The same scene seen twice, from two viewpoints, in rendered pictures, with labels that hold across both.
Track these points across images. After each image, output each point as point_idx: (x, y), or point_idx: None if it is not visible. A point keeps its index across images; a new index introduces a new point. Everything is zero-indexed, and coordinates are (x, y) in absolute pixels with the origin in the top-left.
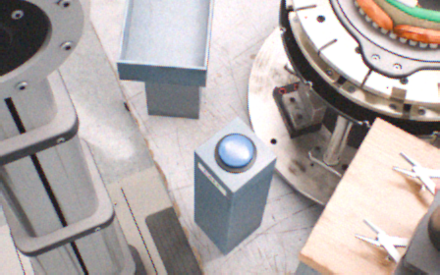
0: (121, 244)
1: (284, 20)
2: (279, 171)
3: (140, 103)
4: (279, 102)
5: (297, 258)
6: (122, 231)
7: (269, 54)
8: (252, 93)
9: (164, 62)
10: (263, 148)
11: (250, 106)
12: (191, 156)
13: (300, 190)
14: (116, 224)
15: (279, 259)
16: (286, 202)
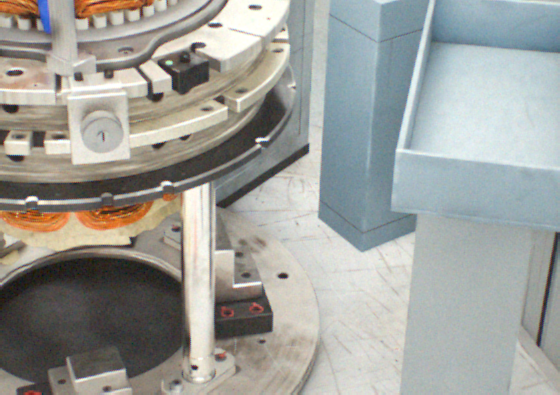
0: (524, 335)
1: (286, 94)
2: (281, 243)
3: (521, 371)
4: (266, 294)
5: (271, 187)
6: (526, 350)
7: (264, 392)
8: (308, 337)
9: (495, 61)
10: None
11: (314, 320)
12: None
13: (253, 223)
14: (537, 358)
15: (296, 188)
16: (274, 235)
